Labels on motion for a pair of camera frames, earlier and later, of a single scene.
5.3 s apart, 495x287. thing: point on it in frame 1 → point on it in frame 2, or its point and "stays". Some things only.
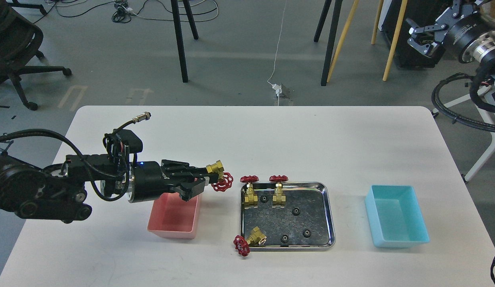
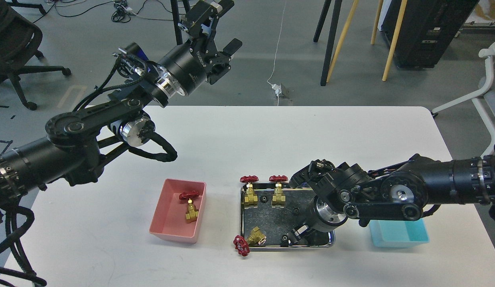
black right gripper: [474, 38] → [323, 218]
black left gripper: [146, 182] → [186, 67]
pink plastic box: [172, 217] stays
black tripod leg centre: [333, 37] stays
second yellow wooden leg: [377, 21] stays
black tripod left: [174, 4] stays
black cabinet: [421, 16] stays
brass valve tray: [225, 179] → [192, 213]
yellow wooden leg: [346, 31] stays
